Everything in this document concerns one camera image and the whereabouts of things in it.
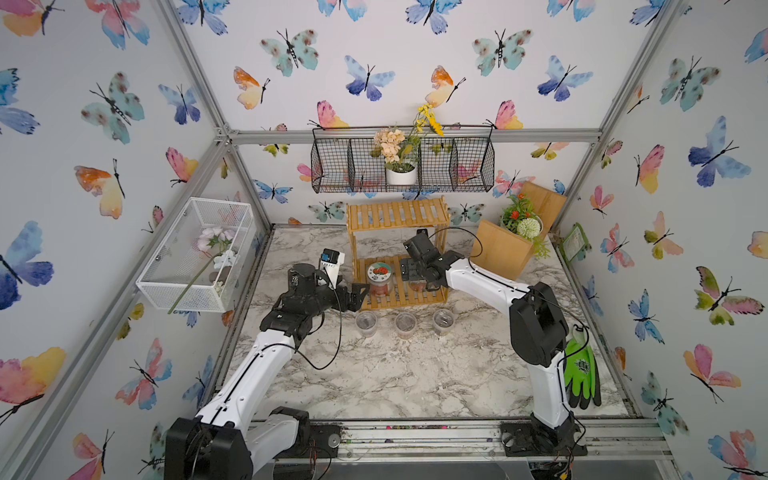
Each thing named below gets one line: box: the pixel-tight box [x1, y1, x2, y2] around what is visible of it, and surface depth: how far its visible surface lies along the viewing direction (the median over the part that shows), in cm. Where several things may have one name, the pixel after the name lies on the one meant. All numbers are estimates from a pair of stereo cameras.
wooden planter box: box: [470, 182, 567, 281], surface depth 88 cm
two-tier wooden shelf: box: [346, 196, 450, 310], surface depth 91 cm
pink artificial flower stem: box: [167, 227, 235, 315], surface depth 74 cm
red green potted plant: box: [500, 193, 551, 259], surface depth 95 cm
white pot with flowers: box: [370, 103, 444, 186], surface depth 86 cm
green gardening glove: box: [564, 324, 601, 409], surface depth 85 cm
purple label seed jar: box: [355, 310, 378, 338], surface depth 91 cm
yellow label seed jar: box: [433, 308, 455, 336], surface depth 91 cm
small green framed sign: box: [560, 222, 589, 263], surface depth 113 cm
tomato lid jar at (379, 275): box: [367, 262, 393, 298], surface depth 96 cm
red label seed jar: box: [395, 312, 417, 340], surface depth 90 cm
